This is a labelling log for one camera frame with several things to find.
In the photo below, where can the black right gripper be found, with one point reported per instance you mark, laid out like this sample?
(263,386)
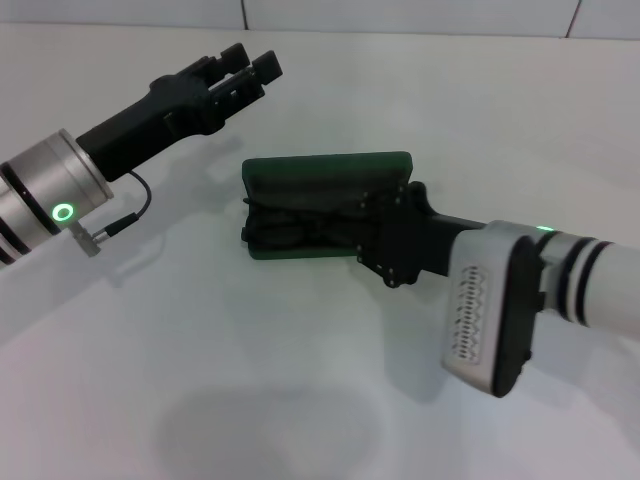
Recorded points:
(405,240)

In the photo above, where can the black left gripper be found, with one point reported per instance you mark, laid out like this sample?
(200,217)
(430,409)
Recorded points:
(140,125)

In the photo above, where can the green glasses case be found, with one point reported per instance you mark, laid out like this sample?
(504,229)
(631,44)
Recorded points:
(325,175)

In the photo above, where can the black glasses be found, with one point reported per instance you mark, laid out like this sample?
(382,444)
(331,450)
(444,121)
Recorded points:
(280,232)

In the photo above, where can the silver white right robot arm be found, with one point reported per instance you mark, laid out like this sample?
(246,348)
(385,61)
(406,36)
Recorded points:
(610,280)

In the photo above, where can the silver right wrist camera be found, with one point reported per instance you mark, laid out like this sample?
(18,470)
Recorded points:
(480,300)

